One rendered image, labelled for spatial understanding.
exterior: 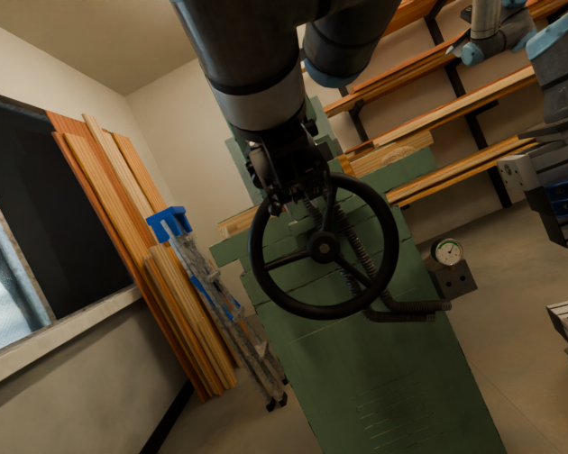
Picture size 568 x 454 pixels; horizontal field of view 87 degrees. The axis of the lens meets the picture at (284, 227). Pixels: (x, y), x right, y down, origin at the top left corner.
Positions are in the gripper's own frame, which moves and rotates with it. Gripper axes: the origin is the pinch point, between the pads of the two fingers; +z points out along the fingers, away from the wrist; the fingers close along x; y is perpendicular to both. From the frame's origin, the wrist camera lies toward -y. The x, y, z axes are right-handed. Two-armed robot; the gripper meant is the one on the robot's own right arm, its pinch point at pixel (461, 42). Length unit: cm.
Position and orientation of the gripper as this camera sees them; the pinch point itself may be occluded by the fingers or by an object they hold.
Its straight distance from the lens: 169.2
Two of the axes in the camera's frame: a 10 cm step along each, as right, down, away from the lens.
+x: 8.4, -5.3, -1.2
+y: 5.4, 8.4, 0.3
